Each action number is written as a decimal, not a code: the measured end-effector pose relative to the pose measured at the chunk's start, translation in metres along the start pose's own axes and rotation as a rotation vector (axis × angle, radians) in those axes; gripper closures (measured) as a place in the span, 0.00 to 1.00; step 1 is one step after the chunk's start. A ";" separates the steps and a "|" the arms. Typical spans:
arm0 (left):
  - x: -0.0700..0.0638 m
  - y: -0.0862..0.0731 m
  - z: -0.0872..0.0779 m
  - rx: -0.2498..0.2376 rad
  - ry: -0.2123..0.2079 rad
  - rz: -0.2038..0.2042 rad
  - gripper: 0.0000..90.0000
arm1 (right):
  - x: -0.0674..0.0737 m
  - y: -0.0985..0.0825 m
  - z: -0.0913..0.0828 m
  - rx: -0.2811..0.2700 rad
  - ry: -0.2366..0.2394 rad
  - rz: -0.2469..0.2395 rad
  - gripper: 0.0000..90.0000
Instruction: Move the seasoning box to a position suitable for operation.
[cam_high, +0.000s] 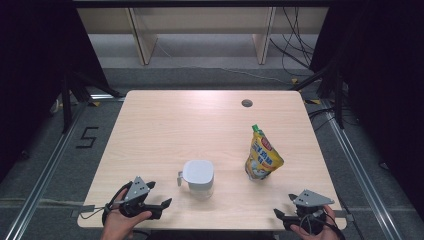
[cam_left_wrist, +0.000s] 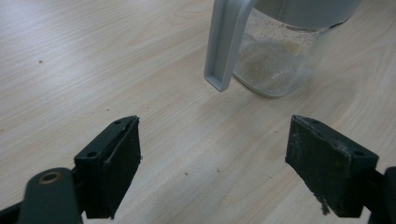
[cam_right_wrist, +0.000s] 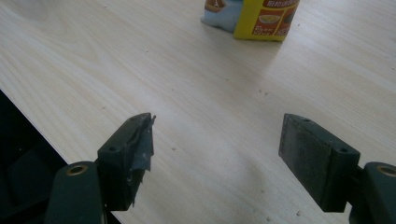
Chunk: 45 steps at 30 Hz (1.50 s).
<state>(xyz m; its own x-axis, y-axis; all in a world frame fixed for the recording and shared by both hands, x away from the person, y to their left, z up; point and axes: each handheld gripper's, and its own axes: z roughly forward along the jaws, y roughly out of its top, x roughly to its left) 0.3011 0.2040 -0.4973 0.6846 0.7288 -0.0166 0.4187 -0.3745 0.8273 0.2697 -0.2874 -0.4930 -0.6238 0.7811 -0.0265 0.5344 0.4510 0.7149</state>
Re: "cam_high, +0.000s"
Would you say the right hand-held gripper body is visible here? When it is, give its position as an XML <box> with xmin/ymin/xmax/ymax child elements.
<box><xmin>283</xmin><ymin>189</ymin><xmax>335</xmax><ymax>235</ymax></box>

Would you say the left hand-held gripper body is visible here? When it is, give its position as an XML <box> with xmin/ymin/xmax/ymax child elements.
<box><xmin>117</xmin><ymin>176</ymin><xmax>164</xmax><ymax>220</ymax></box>

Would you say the yellow pouch with green cap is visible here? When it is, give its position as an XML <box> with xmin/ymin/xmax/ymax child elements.
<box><xmin>244</xmin><ymin>124</ymin><xmax>285</xmax><ymax>182</ymax></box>

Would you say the person's right hand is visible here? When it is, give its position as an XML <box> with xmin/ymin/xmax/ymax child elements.
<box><xmin>289</xmin><ymin>204</ymin><xmax>342</xmax><ymax>240</ymax></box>

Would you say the person's left hand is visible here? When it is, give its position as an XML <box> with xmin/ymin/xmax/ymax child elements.
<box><xmin>100</xmin><ymin>188</ymin><xmax>153</xmax><ymax>240</ymax></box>

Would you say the black metal stand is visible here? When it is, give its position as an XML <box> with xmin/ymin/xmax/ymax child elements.
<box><xmin>289</xmin><ymin>59</ymin><xmax>347</xmax><ymax>130</ymax></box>
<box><xmin>59</xmin><ymin>69</ymin><xmax>122</xmax><ymax>135</ymax></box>

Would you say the dark curtain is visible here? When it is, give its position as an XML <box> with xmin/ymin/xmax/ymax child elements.
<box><xmin>0</xmin><ymin>0</ymin><xmax>112</xmax><ymax>183</ymax></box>
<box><xmin>309</xmin><ymin>0</ymin><xmax>424</xmax><ymax>212</ymax></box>

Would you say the light wooden shelf unit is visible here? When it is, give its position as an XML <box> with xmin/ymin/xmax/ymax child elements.
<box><xmin>76</xmin><ymin>6</ymin><xmax>330</xmax><ymax>66</ymax></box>

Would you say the left hand-held gripper cable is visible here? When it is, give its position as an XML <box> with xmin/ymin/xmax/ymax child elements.
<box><xmin>79</xmin><ymin>180</ymin><xmax>134</xmax><ymax>225</ymax></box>

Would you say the hand-held gripper cable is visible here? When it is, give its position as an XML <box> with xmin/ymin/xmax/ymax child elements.
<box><xmin>299</xmin><ymin>209</ymin><xmax>348</xmax><ymax>240</ymax></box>
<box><xmin>79</xmin><ymin>180</ymin><xmax>134</xmax><ymax>225</ymax></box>

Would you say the right hand-held gripper cable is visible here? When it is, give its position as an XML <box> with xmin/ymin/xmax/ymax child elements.
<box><xmin>299</xmin><ymin>209</ymin><xmax>348</xmax><ymax>240</ymax></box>

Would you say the aluminium floor rail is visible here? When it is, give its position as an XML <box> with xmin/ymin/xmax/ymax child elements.
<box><xmin>319</xmin><ymin>99</ymin><xmax>403</xmax><ymax>240</ymax></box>
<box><xmin>3</xmin><ymin>101</ymin><xmax>88</xmax><ymax>240</ymax></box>

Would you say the bundle of black floor cables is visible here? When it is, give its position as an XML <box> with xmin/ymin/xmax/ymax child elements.
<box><xmin>269</xmin><ymin>6</ymin><xmax>322</xmax><ymax>78</ymax></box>

